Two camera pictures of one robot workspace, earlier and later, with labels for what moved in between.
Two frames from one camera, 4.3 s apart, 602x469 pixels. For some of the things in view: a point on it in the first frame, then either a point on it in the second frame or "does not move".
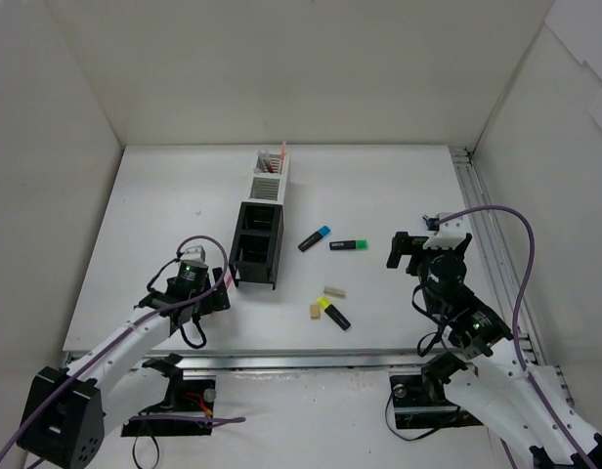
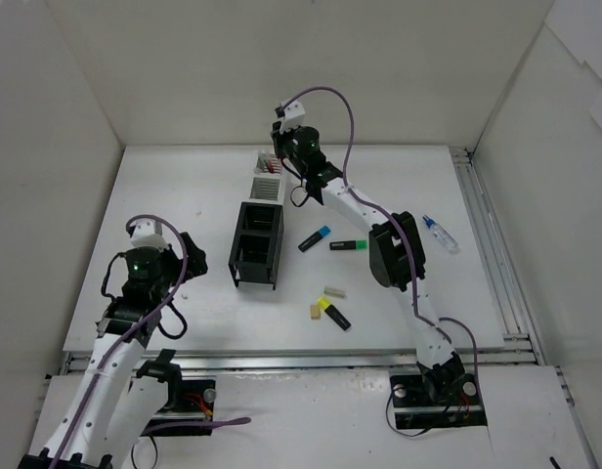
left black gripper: [219, 295] -> [192, 257]
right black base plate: [415, 408] does not move
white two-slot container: [269, 178] does not move
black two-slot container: [256, 248] does not move
